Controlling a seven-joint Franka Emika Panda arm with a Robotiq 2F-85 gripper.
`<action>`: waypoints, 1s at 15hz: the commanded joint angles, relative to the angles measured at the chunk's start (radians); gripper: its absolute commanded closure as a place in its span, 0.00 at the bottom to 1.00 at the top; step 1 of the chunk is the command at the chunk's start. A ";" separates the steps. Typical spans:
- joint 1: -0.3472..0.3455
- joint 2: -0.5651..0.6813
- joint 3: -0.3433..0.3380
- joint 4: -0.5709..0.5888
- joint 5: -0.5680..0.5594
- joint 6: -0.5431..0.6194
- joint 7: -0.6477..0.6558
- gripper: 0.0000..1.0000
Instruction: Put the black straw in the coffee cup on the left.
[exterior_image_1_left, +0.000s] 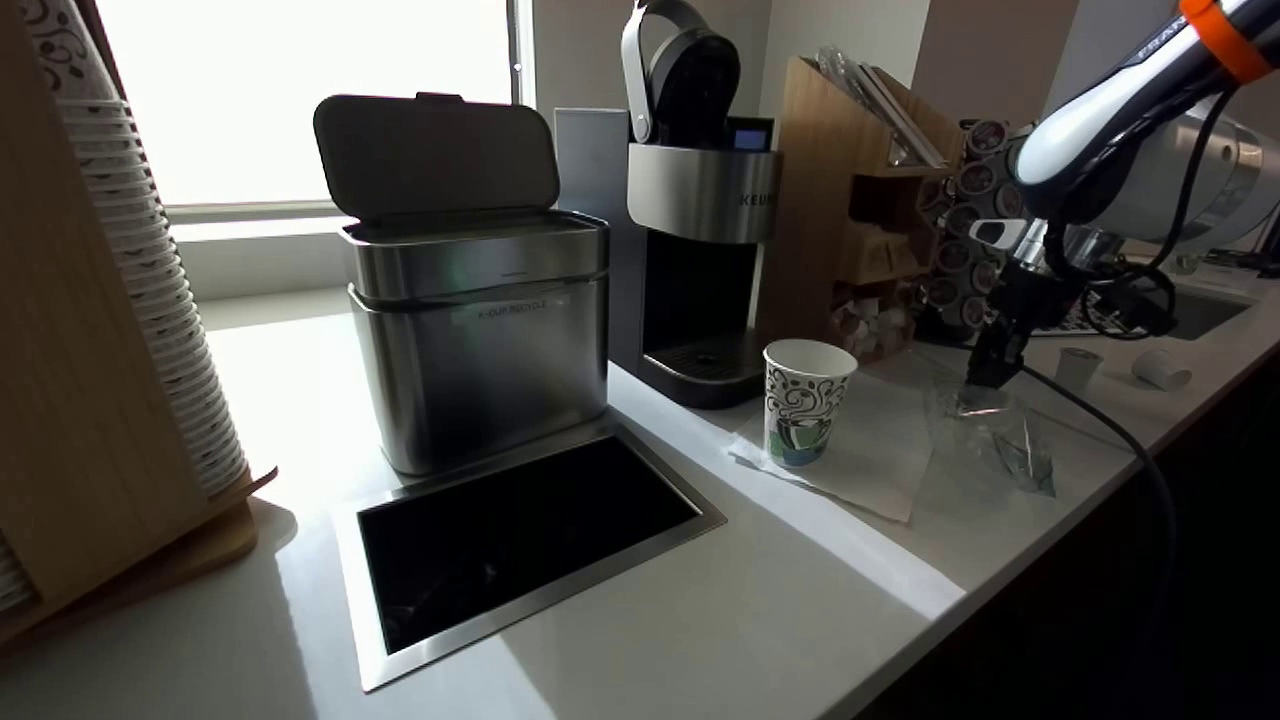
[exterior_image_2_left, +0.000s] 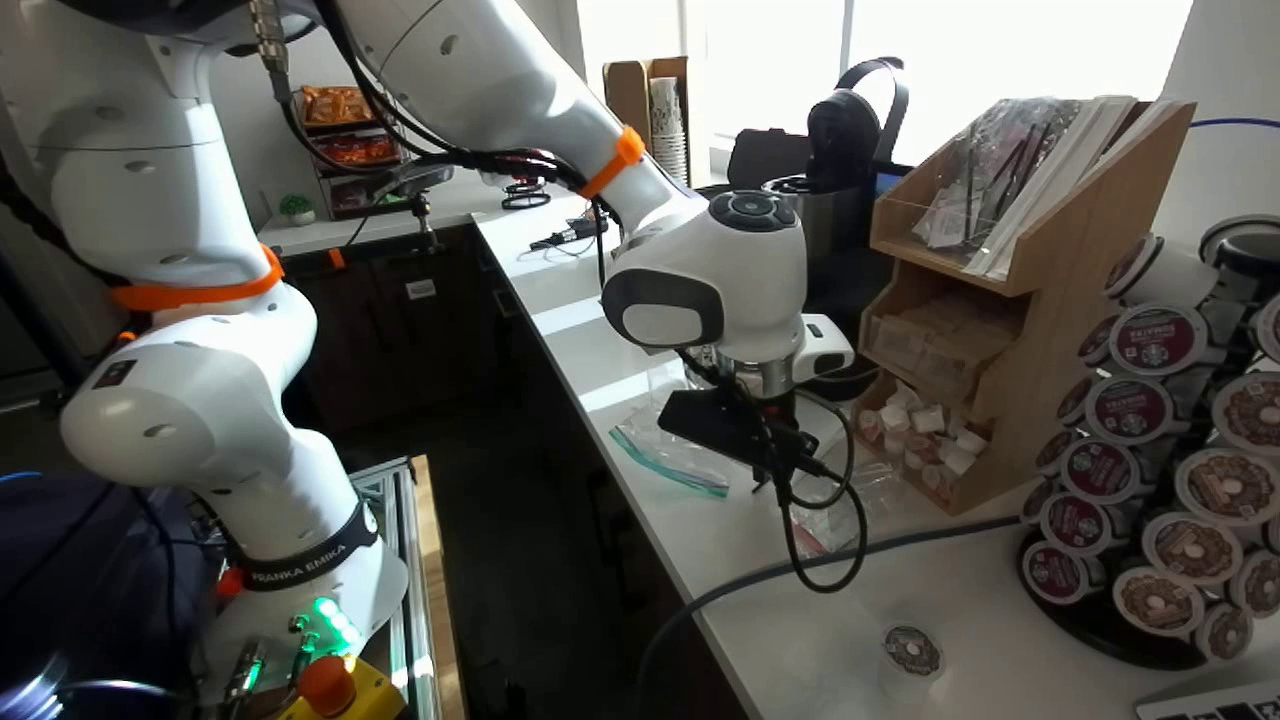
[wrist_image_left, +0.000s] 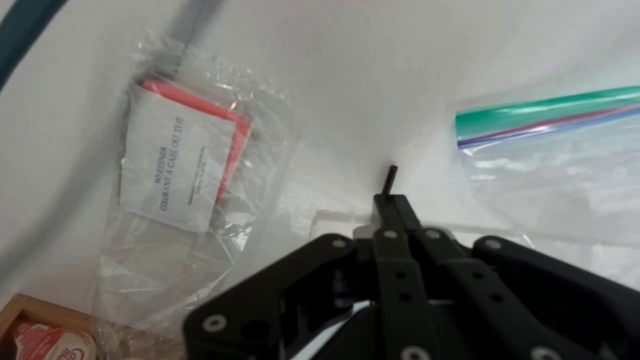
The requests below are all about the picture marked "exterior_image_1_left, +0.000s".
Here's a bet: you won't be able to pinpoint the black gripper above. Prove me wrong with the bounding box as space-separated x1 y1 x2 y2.
959 256 1072 407

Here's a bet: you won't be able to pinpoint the single coffee pod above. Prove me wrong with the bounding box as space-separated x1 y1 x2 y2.
1053 346 1108 402

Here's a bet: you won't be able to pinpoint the coffee pod carousel rack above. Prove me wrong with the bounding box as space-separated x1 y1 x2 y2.
924 118 1055 342

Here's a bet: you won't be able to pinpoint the patterned paper coffee cup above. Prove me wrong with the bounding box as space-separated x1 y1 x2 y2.
755 335 861 471

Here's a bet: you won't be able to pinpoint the black silver coffee machine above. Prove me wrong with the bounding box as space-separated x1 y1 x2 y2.
613 0 782 413

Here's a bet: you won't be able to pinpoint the wooden cup holder box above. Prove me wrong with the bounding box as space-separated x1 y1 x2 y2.
0 0 278 647

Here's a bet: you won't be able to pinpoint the clear zip bag green seal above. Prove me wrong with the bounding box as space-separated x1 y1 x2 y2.
915 377 1066 506

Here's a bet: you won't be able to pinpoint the small clear bag red packet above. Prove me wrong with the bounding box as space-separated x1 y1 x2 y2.
828 292 924 369

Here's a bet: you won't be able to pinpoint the small white block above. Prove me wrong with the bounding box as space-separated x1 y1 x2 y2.
1129 350 1197 395

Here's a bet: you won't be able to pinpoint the blue bin edge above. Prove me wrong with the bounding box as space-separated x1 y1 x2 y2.
1019 362 1185 720

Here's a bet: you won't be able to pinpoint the steel sink basin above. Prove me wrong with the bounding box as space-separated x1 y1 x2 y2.
1168 279 1252 342

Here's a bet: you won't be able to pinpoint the wooden condiment organizer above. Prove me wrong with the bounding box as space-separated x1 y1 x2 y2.
755 52 968 346

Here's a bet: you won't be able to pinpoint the packets in organizer shelf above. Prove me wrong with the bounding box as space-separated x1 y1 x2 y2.
806 48 953 174

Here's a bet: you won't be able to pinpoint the stainless steel lidded bin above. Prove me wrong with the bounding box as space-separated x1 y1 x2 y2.
306 90 614 485

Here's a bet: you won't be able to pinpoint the stack of paper cups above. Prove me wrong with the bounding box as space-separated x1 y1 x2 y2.
21 0 254 506

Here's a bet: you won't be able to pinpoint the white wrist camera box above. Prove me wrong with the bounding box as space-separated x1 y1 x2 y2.
968 212 1060 273

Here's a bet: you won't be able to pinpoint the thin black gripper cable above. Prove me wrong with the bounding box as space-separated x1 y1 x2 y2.
1060 75 1240 346

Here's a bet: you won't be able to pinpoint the steel counter hatch frame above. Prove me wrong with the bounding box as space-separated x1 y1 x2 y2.
327 425 724 699

